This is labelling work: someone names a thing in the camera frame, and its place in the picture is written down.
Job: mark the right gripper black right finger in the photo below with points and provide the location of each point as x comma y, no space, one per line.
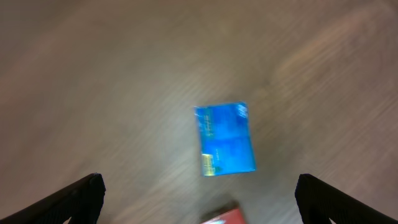
319,202

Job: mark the red Panadol box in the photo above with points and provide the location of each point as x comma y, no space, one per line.
233,216

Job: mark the blue VapoDrops lozenge box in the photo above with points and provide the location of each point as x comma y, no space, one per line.
225,139

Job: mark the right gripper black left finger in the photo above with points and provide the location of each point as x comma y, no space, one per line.
79,202

